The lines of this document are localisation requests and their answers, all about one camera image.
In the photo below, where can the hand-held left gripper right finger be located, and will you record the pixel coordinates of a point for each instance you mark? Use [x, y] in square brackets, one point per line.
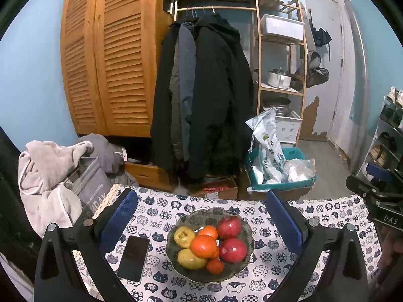
[285, 221]

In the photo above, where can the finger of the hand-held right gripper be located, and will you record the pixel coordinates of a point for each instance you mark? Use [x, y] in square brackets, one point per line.
[379, 171]
[362, 185]

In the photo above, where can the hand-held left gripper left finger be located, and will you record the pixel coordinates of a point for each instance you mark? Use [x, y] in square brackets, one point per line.
[118, 221]

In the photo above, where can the red apple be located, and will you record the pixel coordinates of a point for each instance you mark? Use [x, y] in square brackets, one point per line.
[233, 250]
[229, 226]

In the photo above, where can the spotted yellow-green pear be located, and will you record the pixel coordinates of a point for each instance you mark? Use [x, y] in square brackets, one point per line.
[184, 236]

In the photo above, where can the small tangerine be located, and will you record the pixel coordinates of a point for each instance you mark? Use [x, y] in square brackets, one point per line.
[215, 265]
[216, 254]

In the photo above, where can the large orange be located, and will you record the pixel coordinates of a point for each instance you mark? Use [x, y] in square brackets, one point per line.
[208, 231]
[203, 247]

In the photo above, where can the yellow pear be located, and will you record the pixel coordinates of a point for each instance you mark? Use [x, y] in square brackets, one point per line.
[190, 258]

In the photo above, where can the green glass bowl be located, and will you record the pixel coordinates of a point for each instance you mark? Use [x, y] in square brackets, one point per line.
[189, 275]

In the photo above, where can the person's right hand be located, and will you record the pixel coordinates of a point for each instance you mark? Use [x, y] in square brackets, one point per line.
[392, 248]

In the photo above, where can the shoe rack with shoes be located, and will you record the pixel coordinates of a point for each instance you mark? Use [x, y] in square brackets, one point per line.
[382, 154]

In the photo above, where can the plain cardboard box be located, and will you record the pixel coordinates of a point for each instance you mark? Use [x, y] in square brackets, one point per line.
[277, 195]

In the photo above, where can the teal plastic basket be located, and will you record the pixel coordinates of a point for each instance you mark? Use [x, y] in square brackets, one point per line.
[283, 186]

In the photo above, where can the black smartphone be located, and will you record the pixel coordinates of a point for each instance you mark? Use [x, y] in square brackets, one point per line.
[133, 258]

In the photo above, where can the white shoe rack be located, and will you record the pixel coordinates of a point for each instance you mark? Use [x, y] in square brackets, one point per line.
[381, 129]

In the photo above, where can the grey fabric storage bag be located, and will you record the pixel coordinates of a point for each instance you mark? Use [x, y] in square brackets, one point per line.
[91, 188]

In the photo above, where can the cat print tablecloth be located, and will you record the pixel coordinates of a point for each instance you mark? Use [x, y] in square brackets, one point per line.
[277, 273]

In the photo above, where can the clear plastic bag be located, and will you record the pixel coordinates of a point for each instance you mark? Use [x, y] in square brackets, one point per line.
[299, 170]

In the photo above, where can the wooden drawer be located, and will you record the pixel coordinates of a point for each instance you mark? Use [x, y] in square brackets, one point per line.
[148, 176]

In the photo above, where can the grey garment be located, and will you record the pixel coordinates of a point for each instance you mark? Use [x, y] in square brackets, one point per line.
[104, 151]

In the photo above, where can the white rice bag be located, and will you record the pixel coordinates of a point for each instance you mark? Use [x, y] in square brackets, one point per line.
[266, 151]

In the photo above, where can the red print cardboard box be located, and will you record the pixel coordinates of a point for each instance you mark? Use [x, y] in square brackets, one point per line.
[217, 190]

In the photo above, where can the grey metal pipe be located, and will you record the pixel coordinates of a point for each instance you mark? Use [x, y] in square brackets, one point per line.
[359, 85]

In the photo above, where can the grey door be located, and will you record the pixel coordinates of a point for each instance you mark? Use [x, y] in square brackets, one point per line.
[324, 100]

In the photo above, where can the white patterned drawer box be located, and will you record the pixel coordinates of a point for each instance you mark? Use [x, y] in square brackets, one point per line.
[288, 129]

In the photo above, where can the black jacket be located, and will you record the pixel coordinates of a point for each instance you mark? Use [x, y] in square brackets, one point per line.
[162, 116]

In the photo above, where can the steel steamer pot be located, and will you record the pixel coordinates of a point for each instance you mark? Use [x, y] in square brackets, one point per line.
[277, 104]

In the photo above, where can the grey hanging bag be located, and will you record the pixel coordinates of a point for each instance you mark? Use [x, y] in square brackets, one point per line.
[316, 72]

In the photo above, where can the black hooded coat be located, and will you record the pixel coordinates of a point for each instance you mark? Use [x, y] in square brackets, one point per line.
[220, 100]

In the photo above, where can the dark blue folded umbrella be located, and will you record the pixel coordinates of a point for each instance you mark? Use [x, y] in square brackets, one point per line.
[321, 37]

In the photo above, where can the grey jacket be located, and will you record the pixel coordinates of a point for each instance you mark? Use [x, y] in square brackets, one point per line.
[184, 85]

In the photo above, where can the wooden louvered wardrobe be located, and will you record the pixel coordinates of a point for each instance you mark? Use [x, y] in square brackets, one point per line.
[119, 69]

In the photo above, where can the wooden shelf rack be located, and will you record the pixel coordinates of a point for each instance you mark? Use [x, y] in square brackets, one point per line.
[260, 69]

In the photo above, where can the wide white storage bin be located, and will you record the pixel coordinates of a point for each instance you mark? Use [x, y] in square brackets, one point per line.
[281, 28]

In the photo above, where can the wooden clothes rail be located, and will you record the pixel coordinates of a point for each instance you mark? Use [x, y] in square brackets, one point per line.
[220, 8]

